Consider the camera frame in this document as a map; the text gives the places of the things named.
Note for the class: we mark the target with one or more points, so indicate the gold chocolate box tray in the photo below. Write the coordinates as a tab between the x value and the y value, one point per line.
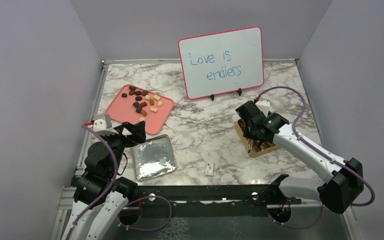
254	148

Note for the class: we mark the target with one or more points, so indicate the pink plastic tray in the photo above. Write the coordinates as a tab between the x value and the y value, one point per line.
129	109

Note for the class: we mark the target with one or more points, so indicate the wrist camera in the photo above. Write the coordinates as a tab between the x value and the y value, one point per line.
264	106
102	125

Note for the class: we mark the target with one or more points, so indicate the white chocolate square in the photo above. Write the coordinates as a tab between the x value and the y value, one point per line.
157	97

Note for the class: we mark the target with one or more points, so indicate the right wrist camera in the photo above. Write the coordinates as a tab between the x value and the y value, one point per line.
264	106

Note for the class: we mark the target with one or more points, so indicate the silver tin lid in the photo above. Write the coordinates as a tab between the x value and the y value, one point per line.
153	158

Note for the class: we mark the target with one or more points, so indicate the pink framed whiteboard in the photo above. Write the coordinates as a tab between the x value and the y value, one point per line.
223	62

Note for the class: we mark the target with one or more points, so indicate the brown chocolate cup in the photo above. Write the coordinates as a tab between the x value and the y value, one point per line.
143	112

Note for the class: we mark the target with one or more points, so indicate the black metal base rail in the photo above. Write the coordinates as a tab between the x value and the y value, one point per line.
205	201

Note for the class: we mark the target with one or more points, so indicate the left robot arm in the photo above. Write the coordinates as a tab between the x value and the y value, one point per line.
101	192

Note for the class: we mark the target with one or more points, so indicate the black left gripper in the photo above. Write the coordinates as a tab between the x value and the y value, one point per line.
138	132

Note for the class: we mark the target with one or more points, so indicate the small white red card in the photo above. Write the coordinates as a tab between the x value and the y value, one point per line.
209	169

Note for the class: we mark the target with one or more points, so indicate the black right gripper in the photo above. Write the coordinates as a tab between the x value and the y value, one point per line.
247	133

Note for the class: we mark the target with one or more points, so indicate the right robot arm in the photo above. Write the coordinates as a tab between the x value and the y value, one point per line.
341	180

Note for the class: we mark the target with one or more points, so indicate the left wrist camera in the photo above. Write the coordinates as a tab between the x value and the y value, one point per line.
102	125

